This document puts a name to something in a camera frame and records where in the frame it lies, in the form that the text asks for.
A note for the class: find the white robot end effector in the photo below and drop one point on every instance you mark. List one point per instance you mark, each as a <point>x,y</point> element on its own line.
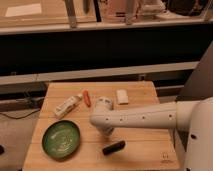
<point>107,131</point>

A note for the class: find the dark grey eraser block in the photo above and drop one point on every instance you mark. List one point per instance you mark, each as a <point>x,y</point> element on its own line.
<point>113,148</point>

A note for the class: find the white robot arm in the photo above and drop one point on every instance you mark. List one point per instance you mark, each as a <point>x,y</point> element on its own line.
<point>194,117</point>

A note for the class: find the orange carrot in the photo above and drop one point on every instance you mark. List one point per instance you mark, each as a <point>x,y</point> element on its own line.
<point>86,98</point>

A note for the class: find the white tube bottle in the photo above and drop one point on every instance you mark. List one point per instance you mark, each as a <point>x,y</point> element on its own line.
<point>65,107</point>

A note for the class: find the green ceramic plate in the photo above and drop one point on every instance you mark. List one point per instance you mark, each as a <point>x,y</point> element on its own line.
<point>61,139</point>

